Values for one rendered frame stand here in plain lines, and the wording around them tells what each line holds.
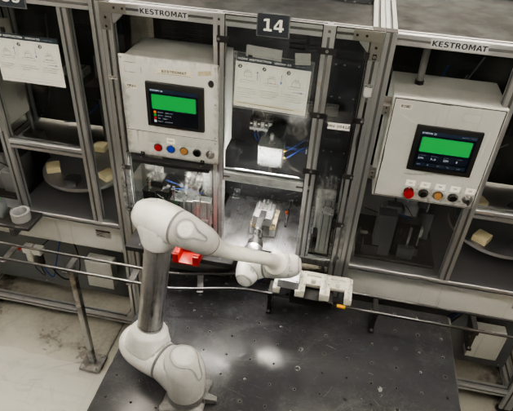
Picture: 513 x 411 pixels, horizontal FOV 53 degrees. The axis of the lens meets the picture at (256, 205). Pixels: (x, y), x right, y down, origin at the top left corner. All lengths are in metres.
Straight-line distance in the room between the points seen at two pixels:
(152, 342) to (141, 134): 0.90
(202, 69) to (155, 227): 0.68
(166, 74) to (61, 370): 1.90
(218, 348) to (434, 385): 0.96
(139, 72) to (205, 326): 1.19
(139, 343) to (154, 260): 0.38
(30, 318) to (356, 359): 2.12
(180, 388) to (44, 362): 1.44
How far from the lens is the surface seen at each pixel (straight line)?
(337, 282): 2.46
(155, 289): 1.98
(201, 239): 1.74
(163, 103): 2.20
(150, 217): 1.82
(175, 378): 2.06
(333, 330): 2.53
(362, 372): 2.42
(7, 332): 3.61
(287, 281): 2.37
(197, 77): 2.12
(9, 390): 3.33
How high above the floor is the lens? 2.59
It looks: 37 degrees down
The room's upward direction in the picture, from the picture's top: 3 degrees clockwise
